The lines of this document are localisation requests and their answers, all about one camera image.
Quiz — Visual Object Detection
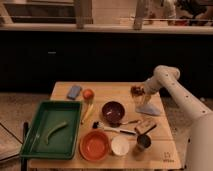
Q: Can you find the dark red grape bunch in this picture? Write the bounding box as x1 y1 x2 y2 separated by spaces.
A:
131 86 144 96

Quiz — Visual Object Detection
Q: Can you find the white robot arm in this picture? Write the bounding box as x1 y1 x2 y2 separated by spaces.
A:
136 65 213 171

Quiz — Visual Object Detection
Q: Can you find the dark maroon bowl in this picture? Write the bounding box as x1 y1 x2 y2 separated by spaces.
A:
102 101 125 123

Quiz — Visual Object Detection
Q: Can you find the white small bowl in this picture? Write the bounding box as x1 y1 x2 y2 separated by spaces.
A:
111 136 130 156

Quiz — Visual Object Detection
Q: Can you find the orange red bowl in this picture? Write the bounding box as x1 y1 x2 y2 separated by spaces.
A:
79 130 110 162

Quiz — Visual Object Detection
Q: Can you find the light blue cloth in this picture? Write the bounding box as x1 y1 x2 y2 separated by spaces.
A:
135 103 161 116

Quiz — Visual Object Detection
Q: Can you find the metal spoon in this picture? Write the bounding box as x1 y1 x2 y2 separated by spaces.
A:
113 120 140 127

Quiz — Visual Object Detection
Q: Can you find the brown wooden block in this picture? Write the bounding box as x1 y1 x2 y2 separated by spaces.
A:
135 119 157 134

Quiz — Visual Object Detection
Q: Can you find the orange fruit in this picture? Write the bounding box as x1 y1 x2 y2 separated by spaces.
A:
82 89 94 100

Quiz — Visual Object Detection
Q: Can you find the blue sponge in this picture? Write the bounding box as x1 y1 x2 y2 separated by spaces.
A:
67 85 82 100

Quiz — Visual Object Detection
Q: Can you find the green bean pod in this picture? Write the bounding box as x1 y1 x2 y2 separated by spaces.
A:
45 122 68 145

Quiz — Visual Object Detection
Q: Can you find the green plastic tray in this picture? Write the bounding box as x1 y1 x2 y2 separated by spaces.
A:
20 101 82 160

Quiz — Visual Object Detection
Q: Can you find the metal cup with black handle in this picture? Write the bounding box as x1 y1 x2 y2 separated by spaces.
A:
135 126 155 151

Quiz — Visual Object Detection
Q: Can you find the black chair frame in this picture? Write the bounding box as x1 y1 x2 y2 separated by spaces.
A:
20 121 30 171

